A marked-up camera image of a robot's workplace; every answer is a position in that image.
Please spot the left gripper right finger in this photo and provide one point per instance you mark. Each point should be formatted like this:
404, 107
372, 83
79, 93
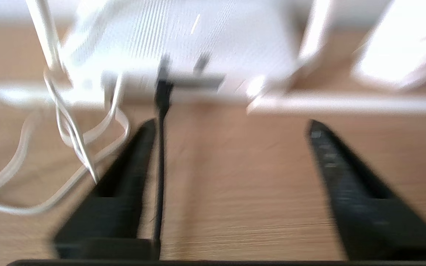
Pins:
364, 207

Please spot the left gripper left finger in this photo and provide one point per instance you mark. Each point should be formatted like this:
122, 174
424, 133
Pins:
116, 207

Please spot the white router with antennas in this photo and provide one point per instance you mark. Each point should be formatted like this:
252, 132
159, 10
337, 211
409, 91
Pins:
198, 44

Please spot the small black rubber pad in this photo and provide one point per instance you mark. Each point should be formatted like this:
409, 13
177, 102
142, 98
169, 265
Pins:
201, 62
164, 64

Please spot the white toilet paper roll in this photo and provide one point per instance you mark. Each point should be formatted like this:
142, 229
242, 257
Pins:
405, 44

